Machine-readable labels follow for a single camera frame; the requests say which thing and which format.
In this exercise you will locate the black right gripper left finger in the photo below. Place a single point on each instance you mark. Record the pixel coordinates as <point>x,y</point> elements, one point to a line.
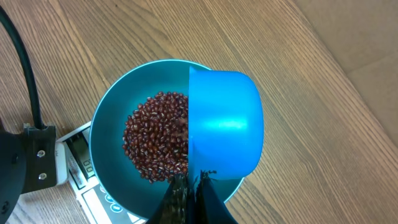
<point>173,207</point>

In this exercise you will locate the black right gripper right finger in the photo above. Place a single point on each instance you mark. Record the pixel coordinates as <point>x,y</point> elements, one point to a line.
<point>209,209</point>

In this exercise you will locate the blue plastic measuring scoop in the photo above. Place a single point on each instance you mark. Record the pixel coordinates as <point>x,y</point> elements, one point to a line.
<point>225,126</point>

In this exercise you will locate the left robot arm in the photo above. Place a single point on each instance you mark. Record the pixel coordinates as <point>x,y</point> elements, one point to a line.
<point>28,164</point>

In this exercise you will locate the red beans in bowl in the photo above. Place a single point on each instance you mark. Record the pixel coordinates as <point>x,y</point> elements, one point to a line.
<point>156,137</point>

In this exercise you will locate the white digital kitchen scale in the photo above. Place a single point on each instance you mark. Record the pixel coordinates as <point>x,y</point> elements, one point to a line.
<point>96,203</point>

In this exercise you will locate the blue metal bowl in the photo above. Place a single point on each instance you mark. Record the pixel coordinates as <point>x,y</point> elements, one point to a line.
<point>114,170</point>

